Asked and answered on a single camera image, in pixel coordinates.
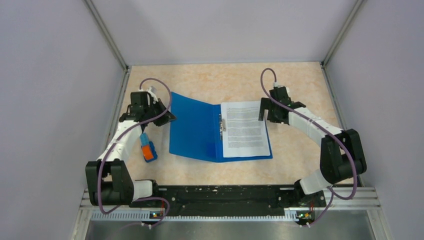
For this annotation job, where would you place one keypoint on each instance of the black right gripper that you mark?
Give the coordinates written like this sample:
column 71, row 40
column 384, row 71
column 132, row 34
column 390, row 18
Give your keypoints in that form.
column 267, row 104

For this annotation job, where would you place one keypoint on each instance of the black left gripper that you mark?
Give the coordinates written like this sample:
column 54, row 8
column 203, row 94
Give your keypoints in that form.
column 167, row 117

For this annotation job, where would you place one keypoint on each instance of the blue plastic folder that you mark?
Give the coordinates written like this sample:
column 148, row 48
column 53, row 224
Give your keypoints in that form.
column 195, row 133

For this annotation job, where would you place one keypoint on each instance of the white printed paper files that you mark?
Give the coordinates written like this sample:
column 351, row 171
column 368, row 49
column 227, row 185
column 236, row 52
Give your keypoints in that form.
column 243, row 134

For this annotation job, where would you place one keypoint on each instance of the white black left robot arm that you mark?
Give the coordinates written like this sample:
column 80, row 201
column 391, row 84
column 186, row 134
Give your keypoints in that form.
column 108, row 179

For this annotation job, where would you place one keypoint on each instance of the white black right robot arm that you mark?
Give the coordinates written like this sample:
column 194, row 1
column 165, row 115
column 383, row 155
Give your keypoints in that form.
column 341, row 151

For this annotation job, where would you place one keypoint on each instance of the metal folder clip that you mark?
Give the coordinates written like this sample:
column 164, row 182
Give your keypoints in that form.
column 222, row 126

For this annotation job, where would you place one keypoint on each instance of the blue orange stapler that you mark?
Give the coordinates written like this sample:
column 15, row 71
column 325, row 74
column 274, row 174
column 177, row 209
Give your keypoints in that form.
column 147, row 148

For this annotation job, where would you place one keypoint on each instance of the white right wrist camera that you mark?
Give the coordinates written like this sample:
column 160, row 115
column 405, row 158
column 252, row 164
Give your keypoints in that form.
column 281, row 88

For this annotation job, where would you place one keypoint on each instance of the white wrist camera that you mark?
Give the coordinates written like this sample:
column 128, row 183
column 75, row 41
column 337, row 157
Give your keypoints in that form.
column 281, row 88
column 152, row 91

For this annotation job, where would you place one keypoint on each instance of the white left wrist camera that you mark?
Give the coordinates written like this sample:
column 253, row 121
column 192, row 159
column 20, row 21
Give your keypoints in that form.
column 152, row 91

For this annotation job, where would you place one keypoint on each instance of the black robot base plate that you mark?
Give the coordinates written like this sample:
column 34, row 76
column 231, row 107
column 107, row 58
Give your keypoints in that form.
column 230, row 200

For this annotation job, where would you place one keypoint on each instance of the white slotted cable duct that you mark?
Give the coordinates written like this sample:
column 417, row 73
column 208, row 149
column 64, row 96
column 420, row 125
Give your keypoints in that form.
column 148, row 216

